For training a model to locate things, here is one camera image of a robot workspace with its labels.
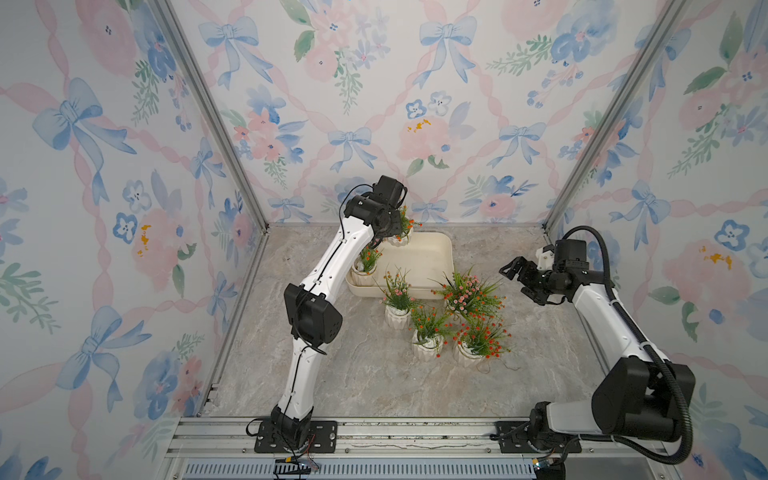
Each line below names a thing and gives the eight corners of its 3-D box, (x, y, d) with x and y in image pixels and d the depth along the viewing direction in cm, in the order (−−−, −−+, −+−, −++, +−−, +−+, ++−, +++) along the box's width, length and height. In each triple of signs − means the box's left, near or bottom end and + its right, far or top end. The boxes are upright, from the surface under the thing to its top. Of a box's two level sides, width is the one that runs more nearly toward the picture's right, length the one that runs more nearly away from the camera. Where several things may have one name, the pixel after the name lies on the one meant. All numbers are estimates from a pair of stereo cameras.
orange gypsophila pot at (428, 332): (412, 361, 88) (415, 343, 77) (410, 327, 94) (413, 306, 84) (444, 361, 88) (452, 343, 77) (440, 327, 94) (447, 306, 84)
